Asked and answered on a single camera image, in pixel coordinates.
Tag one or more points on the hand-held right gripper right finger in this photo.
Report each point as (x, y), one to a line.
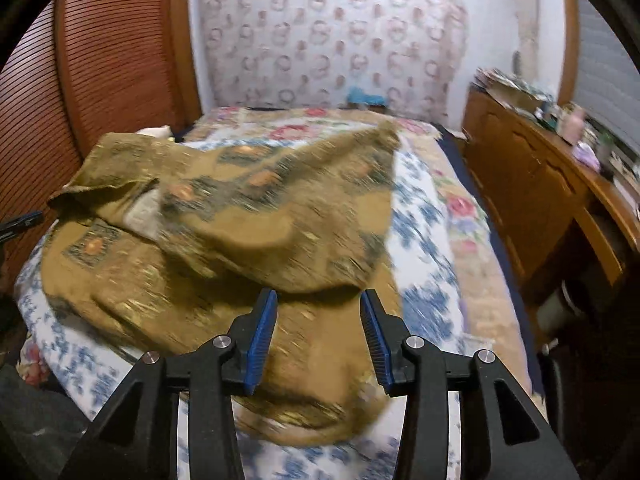
(375, 340)

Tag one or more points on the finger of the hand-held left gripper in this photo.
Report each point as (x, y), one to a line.
(20, 223)

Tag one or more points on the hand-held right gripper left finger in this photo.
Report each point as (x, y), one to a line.
(260, 340)

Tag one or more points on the golden patterned garment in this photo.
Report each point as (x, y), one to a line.
(225, 220)

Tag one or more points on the wooden louvered wardrobe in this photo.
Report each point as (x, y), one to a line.
(100, 60)

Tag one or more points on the dark waste bin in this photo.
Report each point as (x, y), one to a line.
(557, 310)

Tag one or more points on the wooden sideboard cabinet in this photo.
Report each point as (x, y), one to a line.
(515, 160)

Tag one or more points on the small cardboard box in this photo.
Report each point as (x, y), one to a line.
(370, 107)

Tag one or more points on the blue cloth bundle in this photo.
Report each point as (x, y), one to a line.
(364, 95)

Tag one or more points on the pink cloth on sideboard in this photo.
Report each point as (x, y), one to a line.
(586, 155)

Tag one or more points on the open cardboard box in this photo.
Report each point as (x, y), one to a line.
(512, 94)

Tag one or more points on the pink thermos bottle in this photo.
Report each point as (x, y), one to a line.
(573, 125)

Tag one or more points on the circle print sheer curtain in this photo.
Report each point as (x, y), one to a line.
(325, 35)

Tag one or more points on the beige tied curtain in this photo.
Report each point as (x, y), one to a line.
(527, 25)

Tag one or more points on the grey window blind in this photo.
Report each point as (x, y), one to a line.
(610, 80)

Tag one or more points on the wooden window frame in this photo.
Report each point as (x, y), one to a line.
(567, 50)

